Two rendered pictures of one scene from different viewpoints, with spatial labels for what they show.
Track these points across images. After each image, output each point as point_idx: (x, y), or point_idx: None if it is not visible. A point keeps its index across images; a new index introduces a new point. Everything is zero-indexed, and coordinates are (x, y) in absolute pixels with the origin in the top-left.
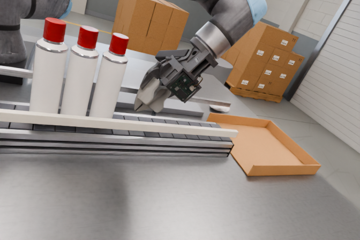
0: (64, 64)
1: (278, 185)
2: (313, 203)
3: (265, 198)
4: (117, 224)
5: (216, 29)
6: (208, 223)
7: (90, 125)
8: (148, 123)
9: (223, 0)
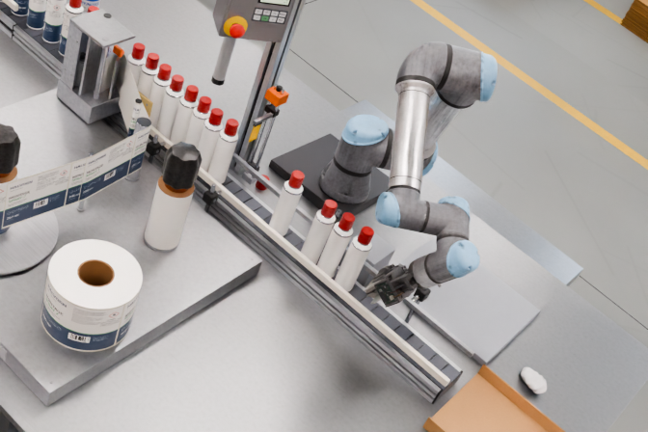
0: (326, 230)
1: None
2: None
3: None
4: (283, 344)
5: (422, 261)
6: (331, 397)
7: (325, 282)
8: (364, 309)
9: (439, 242)
